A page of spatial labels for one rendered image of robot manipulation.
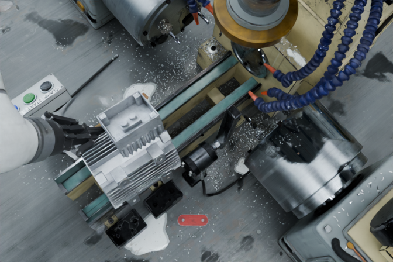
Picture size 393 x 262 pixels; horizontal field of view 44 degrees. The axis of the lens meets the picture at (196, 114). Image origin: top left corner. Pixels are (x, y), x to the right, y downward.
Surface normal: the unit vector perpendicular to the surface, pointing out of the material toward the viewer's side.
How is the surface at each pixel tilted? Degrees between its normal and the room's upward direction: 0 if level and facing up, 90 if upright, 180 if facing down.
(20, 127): 65
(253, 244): 0
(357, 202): 0
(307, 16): 90
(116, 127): 23
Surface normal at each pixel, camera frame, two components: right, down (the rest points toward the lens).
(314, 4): -0.76, 0.59
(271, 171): -0.64, 0.37
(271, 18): 0.07, -0.32
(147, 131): 0.55, 0.60
